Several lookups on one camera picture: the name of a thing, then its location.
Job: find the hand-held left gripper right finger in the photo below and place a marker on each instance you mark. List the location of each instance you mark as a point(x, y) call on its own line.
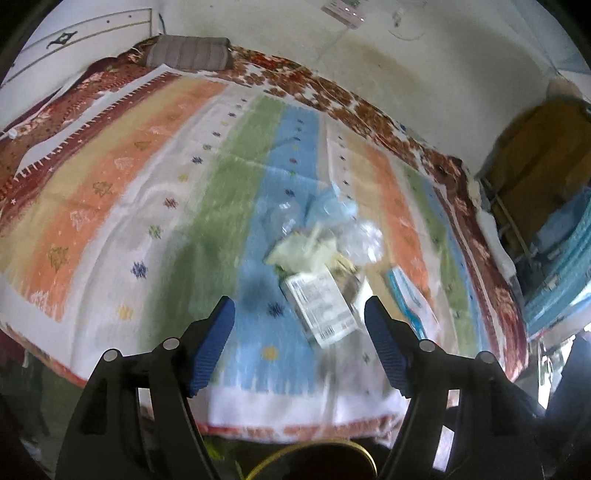
point(387, 346)

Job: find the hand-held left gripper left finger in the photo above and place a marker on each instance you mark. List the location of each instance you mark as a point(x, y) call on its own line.
point(213, 341)

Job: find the blue white mask packet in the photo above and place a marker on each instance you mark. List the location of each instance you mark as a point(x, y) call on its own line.
point(411, 300)

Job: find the yellow silver wrapper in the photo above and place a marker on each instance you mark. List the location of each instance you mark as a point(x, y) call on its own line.
point(348, 281)

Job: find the white cardboard box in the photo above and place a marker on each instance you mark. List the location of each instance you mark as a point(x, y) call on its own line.
point(318, 309)

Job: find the clear plastic bag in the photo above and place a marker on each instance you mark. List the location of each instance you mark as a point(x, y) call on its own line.
point(362, 242)

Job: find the pale yellow plastic bag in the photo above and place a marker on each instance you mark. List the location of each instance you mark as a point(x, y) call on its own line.
point(300, 251)

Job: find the dark bin with yellow rim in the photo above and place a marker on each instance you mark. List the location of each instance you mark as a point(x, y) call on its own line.
point(314, 461)

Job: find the clear plastic bottle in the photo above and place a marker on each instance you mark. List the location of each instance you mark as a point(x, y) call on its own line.
point(284, 214)

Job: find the white cushion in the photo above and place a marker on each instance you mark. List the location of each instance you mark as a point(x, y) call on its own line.
point(496, 240)

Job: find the striped printed blanket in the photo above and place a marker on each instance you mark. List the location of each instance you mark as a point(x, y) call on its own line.
point(138, 194)

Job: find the grey pillow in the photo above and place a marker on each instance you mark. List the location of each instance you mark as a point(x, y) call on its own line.
point(189, 53)

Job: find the white power strip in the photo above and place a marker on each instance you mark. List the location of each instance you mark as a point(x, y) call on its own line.
point(344, 11)

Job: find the metal rack frame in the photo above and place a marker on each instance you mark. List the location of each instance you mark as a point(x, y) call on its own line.
point(493, 196)

